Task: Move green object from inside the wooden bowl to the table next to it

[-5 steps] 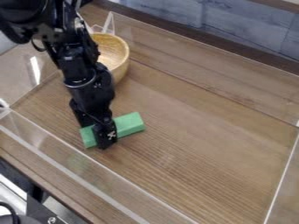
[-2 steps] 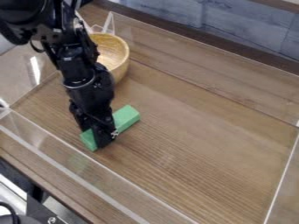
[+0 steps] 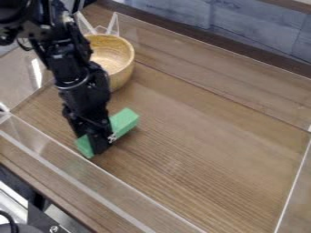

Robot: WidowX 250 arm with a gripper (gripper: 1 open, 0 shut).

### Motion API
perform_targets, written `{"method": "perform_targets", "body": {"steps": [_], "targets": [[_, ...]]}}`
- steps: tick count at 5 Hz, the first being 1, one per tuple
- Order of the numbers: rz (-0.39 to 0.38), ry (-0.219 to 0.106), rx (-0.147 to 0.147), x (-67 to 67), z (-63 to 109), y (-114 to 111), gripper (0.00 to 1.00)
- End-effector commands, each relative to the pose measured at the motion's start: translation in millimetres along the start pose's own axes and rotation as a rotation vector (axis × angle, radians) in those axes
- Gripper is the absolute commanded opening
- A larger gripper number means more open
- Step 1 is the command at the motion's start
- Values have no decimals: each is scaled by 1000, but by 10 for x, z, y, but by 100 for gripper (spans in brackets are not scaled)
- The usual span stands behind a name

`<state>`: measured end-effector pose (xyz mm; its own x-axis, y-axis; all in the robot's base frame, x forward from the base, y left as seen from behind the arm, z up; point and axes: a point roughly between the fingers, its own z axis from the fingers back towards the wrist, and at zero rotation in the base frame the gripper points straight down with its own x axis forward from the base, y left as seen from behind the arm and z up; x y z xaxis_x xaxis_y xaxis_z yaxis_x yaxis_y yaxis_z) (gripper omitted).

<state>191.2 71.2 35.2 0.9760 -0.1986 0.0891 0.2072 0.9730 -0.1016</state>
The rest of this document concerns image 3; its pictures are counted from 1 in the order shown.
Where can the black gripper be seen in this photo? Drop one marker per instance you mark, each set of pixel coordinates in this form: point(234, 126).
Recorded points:
point(84, 108)

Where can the green rectangular block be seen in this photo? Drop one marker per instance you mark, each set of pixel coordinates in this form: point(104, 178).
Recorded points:
point(123, 122)

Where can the wooden bowl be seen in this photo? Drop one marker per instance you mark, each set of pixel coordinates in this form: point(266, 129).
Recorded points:
point(114, 54)

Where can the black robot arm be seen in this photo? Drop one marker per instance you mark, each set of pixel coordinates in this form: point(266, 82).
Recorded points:
point(46, 23)

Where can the clear acrylic tray wall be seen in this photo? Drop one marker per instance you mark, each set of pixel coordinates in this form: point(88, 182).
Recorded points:
point(106, 204)

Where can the black table frame bracket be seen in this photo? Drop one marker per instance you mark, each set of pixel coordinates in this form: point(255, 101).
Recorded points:
point(51, 220)

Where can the clear acrylic corner bracket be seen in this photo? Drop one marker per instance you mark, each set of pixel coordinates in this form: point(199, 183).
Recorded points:
point(90, 29)

